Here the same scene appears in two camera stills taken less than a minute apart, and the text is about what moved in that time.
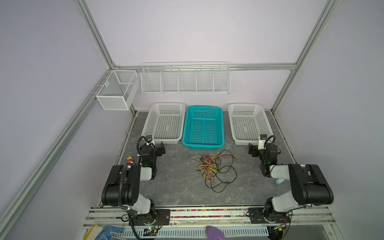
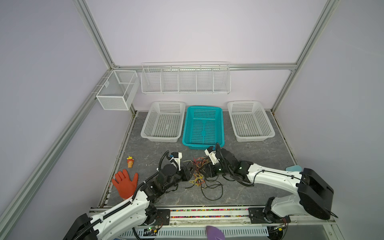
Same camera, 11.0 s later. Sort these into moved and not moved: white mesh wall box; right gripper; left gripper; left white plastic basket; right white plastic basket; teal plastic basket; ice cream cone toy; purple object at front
Moved: right gripper; left gripper
Not moved: left white plastic basket; ice cream cone toy; white mesh wall box; right white plastic basket; purple object at front; teal plastic basket
